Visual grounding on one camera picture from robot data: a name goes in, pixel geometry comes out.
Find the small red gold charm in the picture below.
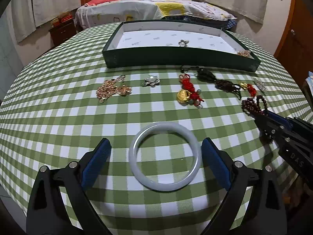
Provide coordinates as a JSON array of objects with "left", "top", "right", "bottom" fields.
[{"left": 238, "top": 81, "right": 258, "bottom": 96}]

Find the red knot gold pendant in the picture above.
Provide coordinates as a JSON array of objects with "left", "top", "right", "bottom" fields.
[{"left": 176, "top": 73, "right": 205, "bottom": 108}]

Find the dark red bead bracelet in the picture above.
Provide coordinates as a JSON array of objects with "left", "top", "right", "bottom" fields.
[{"left": 242, "top": 97, "right": 268, "bottom": 117}]

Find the pale jade bangle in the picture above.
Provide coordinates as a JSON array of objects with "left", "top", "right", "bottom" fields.
[{"left": 129, "top": 121, "right": 202, "bottom": 192}]

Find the light blue cloth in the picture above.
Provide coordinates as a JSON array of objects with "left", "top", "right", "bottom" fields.
[{"left": 304, "top": 72, "right": 313, "bottom": 89}]

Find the silver rhinestone brooch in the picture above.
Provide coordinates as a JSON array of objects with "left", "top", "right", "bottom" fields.
[{"left": 253, "top": 77, "right": 267, "bottom": 93}]

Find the blue plaid bedding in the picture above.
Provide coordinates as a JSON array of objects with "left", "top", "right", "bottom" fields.
[{"left": 164, "top": 15, "right": 238, "bottom": 31}]

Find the bed with patterned quilt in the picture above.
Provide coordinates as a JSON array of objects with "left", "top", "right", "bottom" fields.
[{"left": 75, "top": 0, "right": 238, "bottom": 30}]

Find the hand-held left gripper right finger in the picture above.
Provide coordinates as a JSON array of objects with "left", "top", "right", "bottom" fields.
[{"left": 201, "top": 137, "right": 287, "bottom": 235}]

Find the gold chain necklace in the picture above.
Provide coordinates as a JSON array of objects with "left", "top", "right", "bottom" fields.
[{"left": 96, "top": 75, "right": 133, "bottom": 104}]

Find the dark green tray box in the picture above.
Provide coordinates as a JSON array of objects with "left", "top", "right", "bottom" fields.
[{"left": 102, "top": 21, "right": 261, "bottom": 73}]

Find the wooden door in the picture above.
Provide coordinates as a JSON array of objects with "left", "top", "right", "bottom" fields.
[{"left": 273, "top": 0, "right": 313, "bottom": 75}]

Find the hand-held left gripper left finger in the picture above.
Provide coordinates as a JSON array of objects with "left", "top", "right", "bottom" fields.
[{"left": 26, "top": 138, "right": 113, "bottom": 235}]

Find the black cord beaded tassel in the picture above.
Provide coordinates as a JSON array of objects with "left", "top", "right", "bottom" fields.
[{"left": 180, "top": 65, "right": 243, "bottom": 100}]

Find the dark wooden nightstand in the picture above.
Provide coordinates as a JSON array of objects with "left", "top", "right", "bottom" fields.
[{"left": 48, "top": 20, "right": 77, "bottom": 47}]

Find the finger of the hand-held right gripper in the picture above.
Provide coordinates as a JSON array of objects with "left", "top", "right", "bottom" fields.
[
  {"left": 266, "top": 111, "right": 294, "bottom": 134},
  {"left": 254, "top": 115, "right": 288, "bottom": 148}
]

